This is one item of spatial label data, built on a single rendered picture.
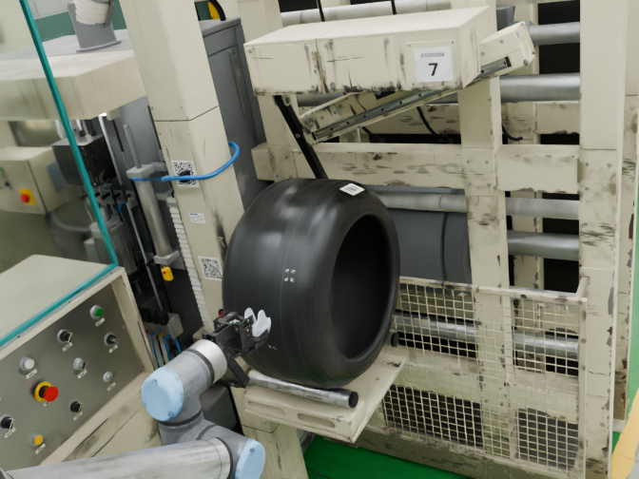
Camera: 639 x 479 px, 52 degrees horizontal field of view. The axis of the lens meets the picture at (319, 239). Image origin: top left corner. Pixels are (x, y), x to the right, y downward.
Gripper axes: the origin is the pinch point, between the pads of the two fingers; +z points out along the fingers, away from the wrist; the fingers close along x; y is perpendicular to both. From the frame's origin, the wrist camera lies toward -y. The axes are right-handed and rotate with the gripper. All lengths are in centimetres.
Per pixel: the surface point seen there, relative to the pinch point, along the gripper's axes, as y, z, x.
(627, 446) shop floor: -107, 128, -69
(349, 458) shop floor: -113, 85, 34
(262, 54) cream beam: 58, 39, 18
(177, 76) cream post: 56, 13, 26
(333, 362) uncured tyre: -13.7, 9.7, -11.3
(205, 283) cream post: -3.3, 20.8, 36.0
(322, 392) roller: -28.9, 16.7, -2.5
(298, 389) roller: -29.3, 16.5, 5.3
